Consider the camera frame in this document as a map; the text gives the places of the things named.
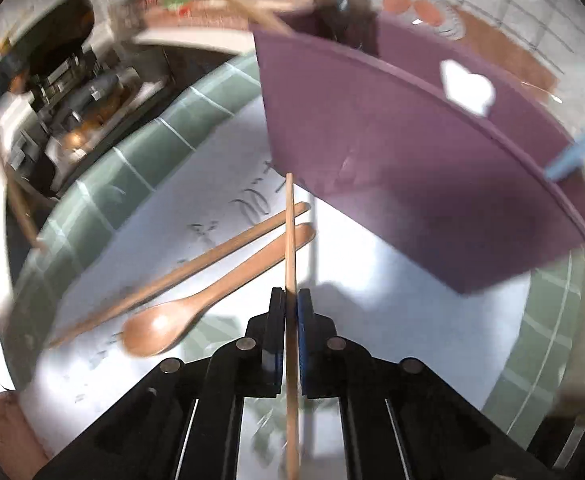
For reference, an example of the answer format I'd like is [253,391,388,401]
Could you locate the cartoon kitchen wall poster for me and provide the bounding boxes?
[122,0,585,111]

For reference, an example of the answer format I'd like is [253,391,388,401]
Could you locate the wooden spoon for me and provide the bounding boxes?
[121,224,317,358]

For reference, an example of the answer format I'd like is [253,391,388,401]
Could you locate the purple plastic utensil container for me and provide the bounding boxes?
[250,10,585,295]

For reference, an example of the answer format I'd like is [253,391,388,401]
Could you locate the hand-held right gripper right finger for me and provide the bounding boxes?
[296,289,558,480]

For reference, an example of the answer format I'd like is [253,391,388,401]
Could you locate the black gas stove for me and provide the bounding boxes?
[2,45,173,201]

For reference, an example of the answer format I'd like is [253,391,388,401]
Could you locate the black pan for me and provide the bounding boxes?
[22,0,98,78]

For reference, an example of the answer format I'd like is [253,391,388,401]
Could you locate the dark ladle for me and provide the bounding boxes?
[309,0,380,56]

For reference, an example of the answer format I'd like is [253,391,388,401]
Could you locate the blue plastic spoon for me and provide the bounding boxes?
[545,112,585,182]

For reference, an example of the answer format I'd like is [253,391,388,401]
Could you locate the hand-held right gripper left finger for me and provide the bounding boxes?
[32,287,287,480]

